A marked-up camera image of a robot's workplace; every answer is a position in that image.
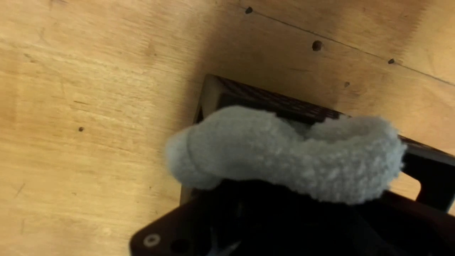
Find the black perforated basket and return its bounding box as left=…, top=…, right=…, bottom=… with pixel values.
left=180, top=73, right=455, bottom=215

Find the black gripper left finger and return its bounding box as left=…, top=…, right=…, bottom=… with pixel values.
left=130, top=181, right=286, bottom=256

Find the white towel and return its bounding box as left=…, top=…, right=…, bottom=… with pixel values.
left=162, top=104, right=408, bottom=206

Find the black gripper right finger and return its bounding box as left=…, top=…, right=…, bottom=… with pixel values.
left=303, top=192, right=455, bottom=256

